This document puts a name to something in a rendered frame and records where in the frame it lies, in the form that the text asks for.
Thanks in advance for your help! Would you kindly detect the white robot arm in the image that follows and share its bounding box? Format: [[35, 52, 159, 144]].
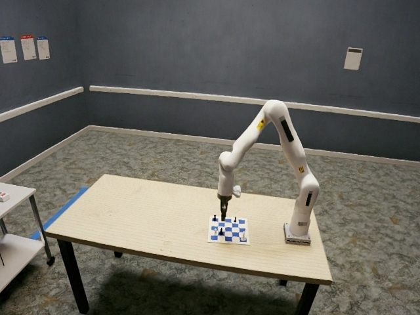
[[218, 100, 320, 236]]

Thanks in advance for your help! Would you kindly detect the blue and white chessboard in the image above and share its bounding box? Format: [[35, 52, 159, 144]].
[[208, 216, 250, 245]]

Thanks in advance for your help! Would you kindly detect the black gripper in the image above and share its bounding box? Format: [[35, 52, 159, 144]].
[[217, 193, 232, 222]]

